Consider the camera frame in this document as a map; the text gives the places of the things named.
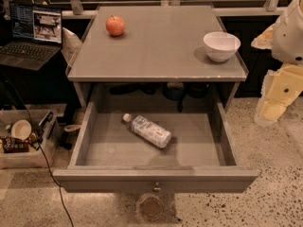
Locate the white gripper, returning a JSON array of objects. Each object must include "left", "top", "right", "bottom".
[{"left": 251, "top": 25, "right": 303, "bottom": 127}]

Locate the blue plastic water bottle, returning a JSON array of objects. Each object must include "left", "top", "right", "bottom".
[{"left": 122, "top": 113, "right": 171, "bottom": 148}]

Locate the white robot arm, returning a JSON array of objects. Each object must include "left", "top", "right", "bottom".
[{"left": 251, "top": 0, "right": 303, "bottom": 127}]

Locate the grey cabinet with counter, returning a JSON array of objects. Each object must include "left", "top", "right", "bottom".
[{"left": 68, "top": 6, "right": 248, "bottom": 108}]

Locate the brass drawer knob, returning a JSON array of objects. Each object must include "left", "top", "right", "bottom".
[{"left": 152, "top": 182, "right": 162, "bottom": 193}]

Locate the open grey top drawer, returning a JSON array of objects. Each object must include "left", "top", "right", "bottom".
[{"left": 52, "top": 83, "right": 259, "bottom": 195}]

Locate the white ceramic bowl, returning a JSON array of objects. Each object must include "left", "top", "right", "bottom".
[{"left": 204, "top": 31, "right": 241, "bottom": 62}]

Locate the red apple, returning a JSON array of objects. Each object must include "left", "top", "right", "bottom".
[{"left": 105, "top": 15, "right": 125, "bottom": 37}]

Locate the white plastic bag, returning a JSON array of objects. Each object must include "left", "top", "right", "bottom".
[{"left": 61, "top": 27, "right": 82, "bottom": 62}]

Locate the black open laptop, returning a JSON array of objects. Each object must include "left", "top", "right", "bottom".
[{"left": 0, "top": 2, "right": 62, "bottom": 71}]

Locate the clear plastic storage bin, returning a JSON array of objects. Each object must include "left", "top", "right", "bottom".
[{"left": 0, "top": 110, "right": 60, "bottom": 168}]

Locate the small white bowl in bin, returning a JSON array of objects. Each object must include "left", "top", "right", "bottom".
[{"left": 10, "top": 119, "right": 32, "bottom": 140}]

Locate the brown snack packet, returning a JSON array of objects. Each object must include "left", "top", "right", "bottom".
[{"left": 0, "top": 137, "right": 29, "bottom": 153}]

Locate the black power cable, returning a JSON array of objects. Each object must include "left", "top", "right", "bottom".
[{"left": 6, "top": 79, "right": 76, "bottom": 227}]

